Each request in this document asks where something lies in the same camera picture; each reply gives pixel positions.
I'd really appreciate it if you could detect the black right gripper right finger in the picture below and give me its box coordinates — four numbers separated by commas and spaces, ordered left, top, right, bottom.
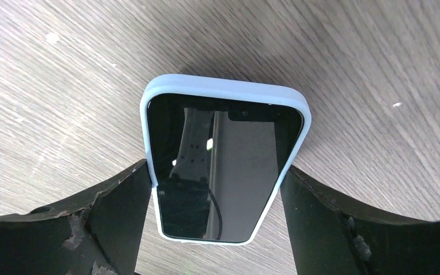
280, 167, 440, 274

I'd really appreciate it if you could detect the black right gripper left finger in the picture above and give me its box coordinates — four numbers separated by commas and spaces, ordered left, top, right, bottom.
0, 160, 152, 274

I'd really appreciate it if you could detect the phone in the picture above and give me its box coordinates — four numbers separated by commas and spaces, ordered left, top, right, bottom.
140, 74, 312, 246

